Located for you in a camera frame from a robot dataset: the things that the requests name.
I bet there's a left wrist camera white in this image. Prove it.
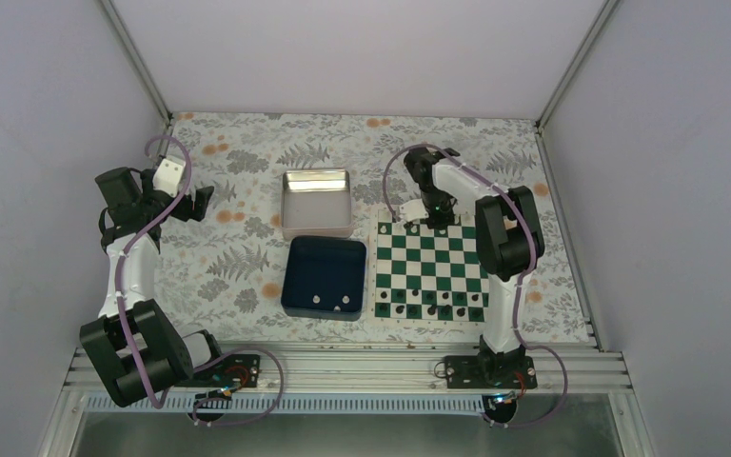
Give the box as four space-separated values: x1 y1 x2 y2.
152 156 186 197

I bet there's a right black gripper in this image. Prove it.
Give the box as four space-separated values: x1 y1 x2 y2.
422 186 456 229

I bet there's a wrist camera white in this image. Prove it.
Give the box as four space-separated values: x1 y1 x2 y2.
152 156 186 197
398 199 429 223

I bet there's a floral patterned table mat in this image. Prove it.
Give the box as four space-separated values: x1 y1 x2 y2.
156 112 589 345

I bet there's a silver metal tin tray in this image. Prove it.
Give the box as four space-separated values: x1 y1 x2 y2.
281 169 354 241

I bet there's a green white chess board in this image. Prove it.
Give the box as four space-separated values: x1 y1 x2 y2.
367 209 489 328

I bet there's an aluminium rail frame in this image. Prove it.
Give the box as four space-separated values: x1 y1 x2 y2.
62 343 633 414

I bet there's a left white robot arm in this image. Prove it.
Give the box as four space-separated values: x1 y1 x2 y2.
80 159 227 407

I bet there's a black chess pieces row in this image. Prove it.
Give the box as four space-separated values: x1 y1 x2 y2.
370 288 488 323

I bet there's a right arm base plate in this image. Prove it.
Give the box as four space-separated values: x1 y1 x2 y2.
444 355 539 389

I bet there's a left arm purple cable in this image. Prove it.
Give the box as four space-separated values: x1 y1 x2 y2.
114 133 286 428

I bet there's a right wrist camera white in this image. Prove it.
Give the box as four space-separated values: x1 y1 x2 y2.
398 199 429 223

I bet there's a blue square tray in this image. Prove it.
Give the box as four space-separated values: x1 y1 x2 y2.
281 236 367 322

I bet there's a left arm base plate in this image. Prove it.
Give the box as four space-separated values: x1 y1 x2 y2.
176 353 261 389

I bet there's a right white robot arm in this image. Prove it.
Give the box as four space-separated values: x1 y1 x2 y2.
395 145 544 387

